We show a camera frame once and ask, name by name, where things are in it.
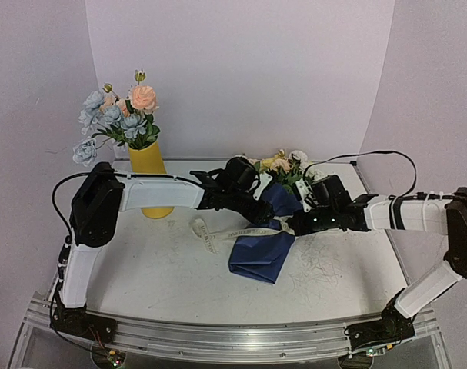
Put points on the yellow vase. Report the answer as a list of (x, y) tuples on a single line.
[(149, 161)]

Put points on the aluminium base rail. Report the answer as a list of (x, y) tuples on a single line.
[(50, 337)]

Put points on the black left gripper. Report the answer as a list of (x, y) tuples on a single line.
[(262, 217)]

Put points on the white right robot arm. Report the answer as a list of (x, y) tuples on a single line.
[(441, 217)]

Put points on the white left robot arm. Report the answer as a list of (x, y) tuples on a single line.
[(105, 193)]

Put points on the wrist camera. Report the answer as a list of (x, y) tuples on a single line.
[(265, 179), (305, 195)]

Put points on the blue wrapping paper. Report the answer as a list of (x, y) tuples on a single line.
[(260, 252)]

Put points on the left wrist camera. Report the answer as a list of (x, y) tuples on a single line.
[(265, 179)]

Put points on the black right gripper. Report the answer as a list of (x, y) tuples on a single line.
[(297, 224)]

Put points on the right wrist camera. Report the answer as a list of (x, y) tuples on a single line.
[(305, 195)]

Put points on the blue and pink flower bunch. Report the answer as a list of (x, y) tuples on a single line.
[(125, 121)]

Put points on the bouquet of roses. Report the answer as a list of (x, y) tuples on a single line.
[(287, 169)]

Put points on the cream printed ribbon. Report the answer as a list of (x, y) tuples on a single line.
[(200, 229)]

